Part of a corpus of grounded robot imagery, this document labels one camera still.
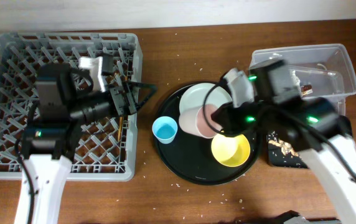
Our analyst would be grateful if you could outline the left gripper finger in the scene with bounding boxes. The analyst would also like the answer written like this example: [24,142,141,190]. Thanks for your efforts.
[131,82,157,92]
[134,90,155,113]

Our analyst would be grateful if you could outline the yellow bowl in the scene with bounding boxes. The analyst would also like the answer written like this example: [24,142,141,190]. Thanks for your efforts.
[211,134,251,167]

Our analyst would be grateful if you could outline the blue cup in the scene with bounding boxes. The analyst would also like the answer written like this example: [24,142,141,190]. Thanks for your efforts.
[152,116,178,144]

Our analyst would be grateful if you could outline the pink cup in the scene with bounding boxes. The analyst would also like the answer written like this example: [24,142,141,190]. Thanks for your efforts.
[179,104,222,139]

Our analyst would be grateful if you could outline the food scraps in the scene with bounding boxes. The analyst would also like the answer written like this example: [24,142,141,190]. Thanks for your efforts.
[268,140,299,157]

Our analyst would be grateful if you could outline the gold snack wrapper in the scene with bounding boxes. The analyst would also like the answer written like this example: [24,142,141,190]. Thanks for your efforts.
[300,85,313,96]

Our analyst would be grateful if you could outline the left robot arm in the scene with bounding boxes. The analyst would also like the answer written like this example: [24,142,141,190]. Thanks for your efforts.
[14,63,157,223]

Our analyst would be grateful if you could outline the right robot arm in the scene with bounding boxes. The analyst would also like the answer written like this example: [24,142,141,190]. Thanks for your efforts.
[211,59,356,223]

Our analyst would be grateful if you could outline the grey dishwasher rack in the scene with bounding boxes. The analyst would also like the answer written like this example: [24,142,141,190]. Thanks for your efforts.
[0,32,143,182]

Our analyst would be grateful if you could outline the wooden chopstick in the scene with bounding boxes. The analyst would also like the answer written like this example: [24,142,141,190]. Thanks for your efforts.
[117,74,128,141]

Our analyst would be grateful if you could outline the black rectangular tray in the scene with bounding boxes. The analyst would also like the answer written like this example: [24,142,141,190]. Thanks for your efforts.
[266,114,353,169]

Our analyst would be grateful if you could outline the grey plate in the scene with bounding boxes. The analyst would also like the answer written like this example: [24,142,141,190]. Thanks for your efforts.
[179,83,232,113]

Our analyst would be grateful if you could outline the round black tray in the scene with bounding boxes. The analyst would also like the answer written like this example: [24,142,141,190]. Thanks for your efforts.
[152,81,261,186]

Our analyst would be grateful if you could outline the clear plastic bin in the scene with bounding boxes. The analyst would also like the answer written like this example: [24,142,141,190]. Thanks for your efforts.
[251,44,356,115]

